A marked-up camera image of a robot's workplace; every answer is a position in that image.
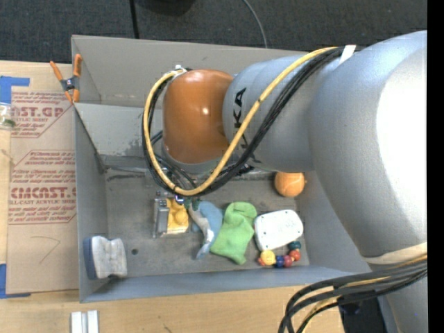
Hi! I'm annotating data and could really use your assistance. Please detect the light blue cloth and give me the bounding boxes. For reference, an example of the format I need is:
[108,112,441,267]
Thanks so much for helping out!
[198,200,225,236]

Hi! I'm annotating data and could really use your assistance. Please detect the green cloth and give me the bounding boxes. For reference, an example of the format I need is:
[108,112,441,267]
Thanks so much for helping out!
[209,201,259,266]

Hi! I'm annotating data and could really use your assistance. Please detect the blue and white sponge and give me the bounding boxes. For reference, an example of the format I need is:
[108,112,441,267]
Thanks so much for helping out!
[82,234,129,281]

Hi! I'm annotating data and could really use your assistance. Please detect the white plastic case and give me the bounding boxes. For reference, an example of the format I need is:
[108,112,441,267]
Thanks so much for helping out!
[253,209,305,253]

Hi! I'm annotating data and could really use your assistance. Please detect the yellow toy block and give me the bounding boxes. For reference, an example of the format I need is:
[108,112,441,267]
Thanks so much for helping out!
[166,198,190,235]

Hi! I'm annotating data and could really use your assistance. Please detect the brown cardboard board red print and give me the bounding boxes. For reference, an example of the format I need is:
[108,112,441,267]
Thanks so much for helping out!
[0,60,81,300]

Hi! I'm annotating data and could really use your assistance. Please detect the white grey cloth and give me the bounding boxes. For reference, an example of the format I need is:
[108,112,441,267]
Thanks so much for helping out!
[189,207,216,260]

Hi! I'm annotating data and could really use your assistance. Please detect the clear glass object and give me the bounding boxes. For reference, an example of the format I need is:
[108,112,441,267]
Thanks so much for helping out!
[0,103,17,132]

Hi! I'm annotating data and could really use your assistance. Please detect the colourful bead ring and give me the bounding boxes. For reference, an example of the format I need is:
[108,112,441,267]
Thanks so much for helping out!
[257,241,302,269]

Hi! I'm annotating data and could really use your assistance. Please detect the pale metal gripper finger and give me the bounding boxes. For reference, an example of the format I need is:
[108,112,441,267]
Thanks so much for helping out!
[153,202,171,239]

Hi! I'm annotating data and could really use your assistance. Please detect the grey metal bin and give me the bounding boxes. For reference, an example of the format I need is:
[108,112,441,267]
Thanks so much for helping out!
[71,35,374,304]

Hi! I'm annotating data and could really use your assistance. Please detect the orange ball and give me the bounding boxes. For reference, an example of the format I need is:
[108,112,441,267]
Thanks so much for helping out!
[274,171,307,198]

